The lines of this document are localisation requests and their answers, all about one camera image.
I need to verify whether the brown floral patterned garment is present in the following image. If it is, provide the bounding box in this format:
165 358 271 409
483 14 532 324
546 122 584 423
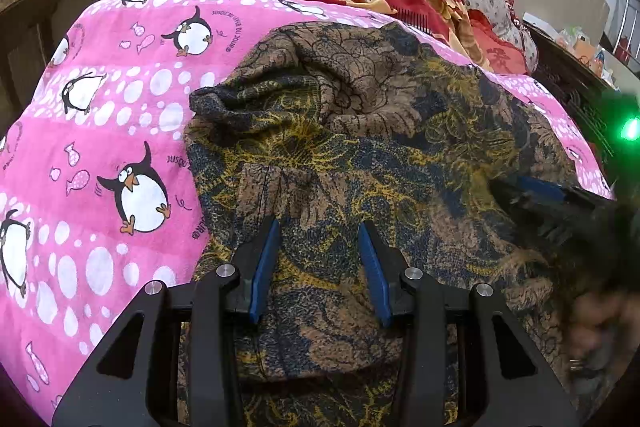
184 23 577 426

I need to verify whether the person's right hand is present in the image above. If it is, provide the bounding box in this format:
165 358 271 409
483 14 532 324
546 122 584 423
564 291 639 398

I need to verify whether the pink penguin bed sheet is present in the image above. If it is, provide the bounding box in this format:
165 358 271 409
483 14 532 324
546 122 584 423
1 0 608 421

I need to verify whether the dark wooden headboard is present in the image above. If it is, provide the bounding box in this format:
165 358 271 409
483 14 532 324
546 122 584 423
523 22 612 164

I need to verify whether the dark wooden chair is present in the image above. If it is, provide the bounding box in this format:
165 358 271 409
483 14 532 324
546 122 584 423
1 0 99 132

